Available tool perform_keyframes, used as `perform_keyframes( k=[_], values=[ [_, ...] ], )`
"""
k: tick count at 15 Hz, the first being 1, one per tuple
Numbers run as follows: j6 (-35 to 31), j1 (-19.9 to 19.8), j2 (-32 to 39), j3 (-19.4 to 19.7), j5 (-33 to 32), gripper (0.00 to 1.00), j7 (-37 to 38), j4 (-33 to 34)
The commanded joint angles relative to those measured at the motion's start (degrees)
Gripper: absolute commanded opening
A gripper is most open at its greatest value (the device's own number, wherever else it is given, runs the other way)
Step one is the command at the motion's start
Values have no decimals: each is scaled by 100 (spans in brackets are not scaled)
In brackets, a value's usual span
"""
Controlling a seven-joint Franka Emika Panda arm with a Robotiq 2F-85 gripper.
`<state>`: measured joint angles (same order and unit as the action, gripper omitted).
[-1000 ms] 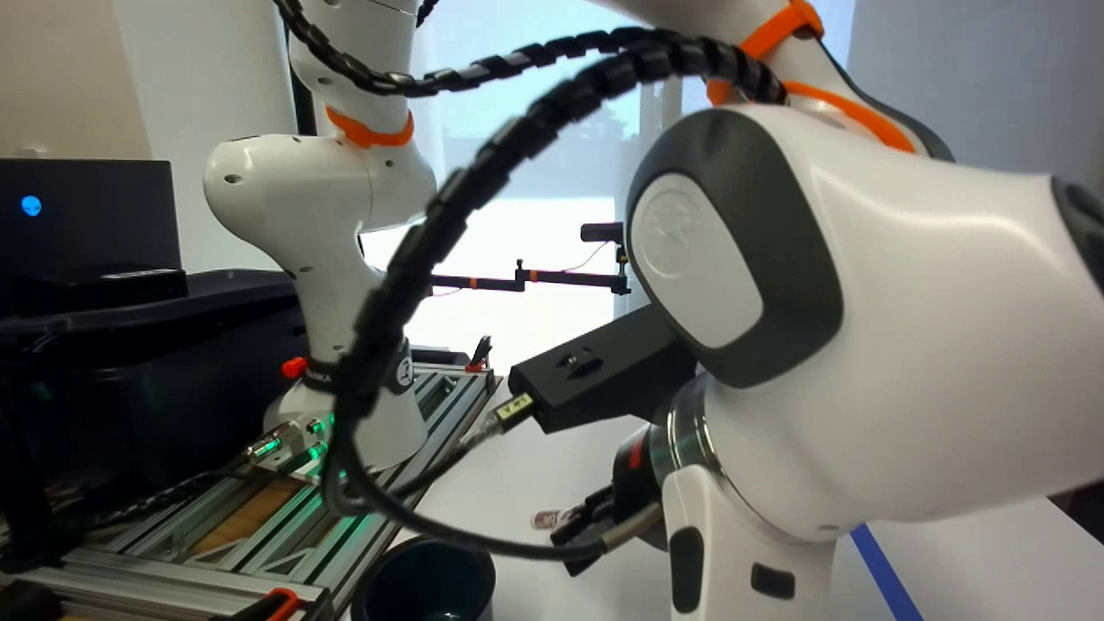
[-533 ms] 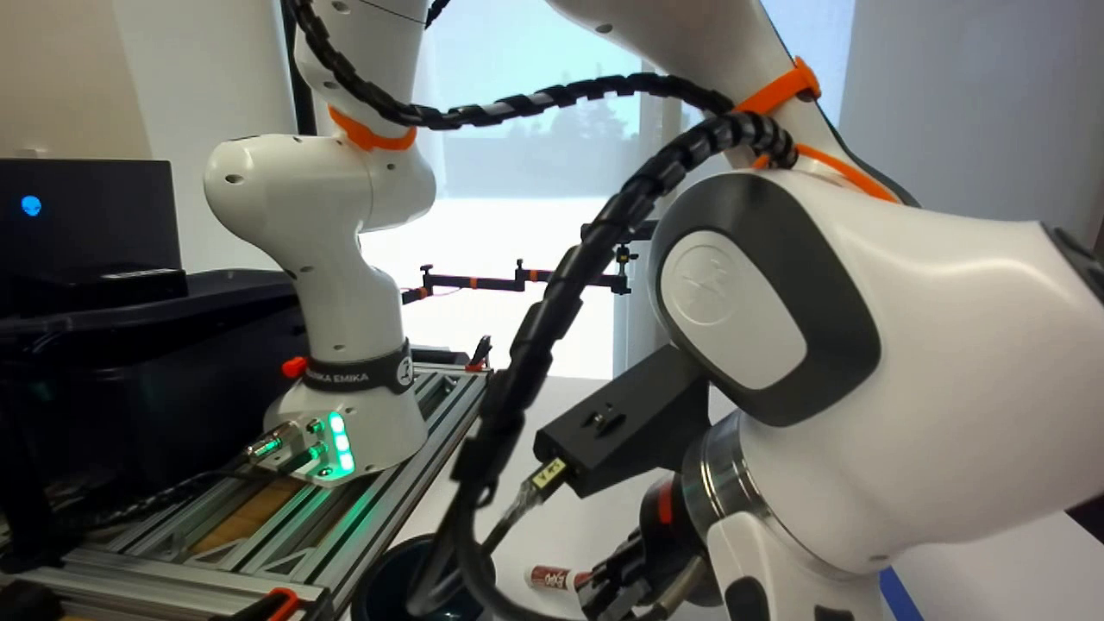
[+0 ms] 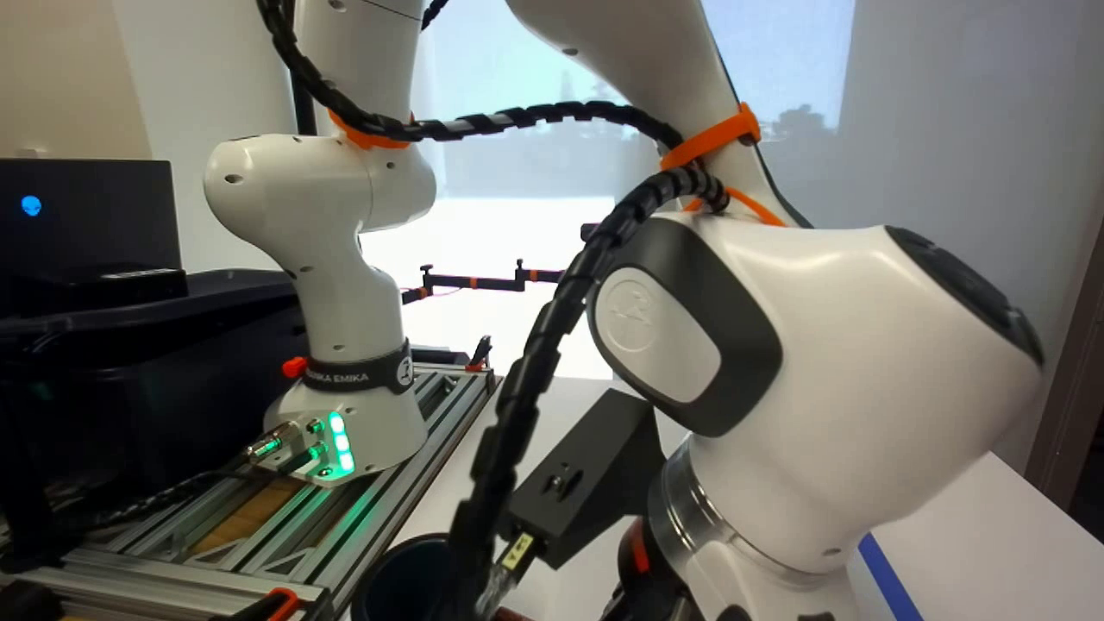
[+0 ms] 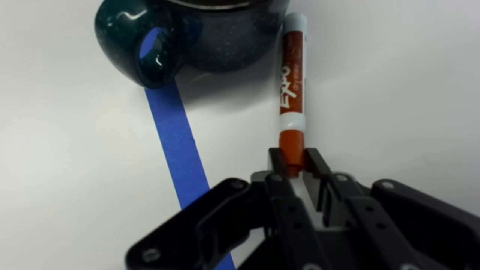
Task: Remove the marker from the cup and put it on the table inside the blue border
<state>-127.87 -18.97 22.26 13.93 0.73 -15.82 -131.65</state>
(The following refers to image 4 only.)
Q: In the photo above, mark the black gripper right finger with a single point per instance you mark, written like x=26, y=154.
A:
x=400, y=226

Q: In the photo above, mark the orange Expo dry-erase marker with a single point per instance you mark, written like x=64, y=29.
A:
x=293, y=91

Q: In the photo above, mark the blue tape strip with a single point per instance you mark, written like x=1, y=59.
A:
x=178, y=145

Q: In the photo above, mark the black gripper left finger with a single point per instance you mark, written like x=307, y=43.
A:
x=286, y=220

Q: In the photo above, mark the dark teal speckled mug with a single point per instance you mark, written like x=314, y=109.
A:
x=220, y=40

